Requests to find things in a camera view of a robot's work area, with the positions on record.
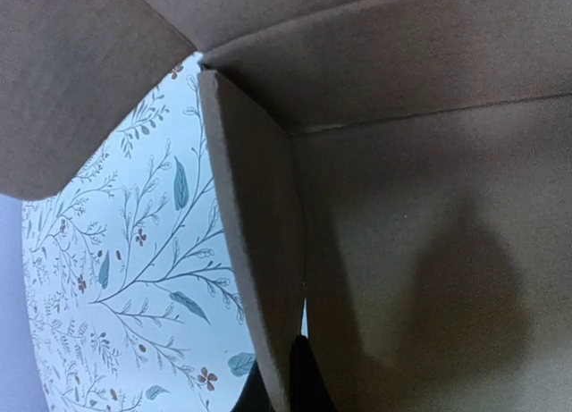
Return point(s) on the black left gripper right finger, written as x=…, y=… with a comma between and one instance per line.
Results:
x=307, y=389

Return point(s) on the brown cardboard box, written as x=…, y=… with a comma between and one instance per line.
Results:
x=393, y=177

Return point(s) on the floral patterned table mat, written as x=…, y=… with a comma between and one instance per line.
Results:
x=131, y=297

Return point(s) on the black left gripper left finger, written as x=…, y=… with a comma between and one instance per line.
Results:
x=253, y=397

